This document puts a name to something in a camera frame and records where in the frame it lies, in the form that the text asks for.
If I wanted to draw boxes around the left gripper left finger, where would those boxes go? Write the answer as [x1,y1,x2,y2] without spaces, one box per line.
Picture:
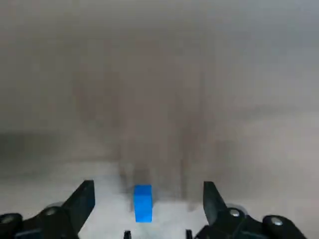
[0,179,95,239]

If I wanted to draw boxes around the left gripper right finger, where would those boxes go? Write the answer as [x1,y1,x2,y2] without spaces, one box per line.
[194,181,307,239]

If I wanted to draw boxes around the small blue magnetic cube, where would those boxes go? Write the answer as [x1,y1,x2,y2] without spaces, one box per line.
[134,184,153,223]

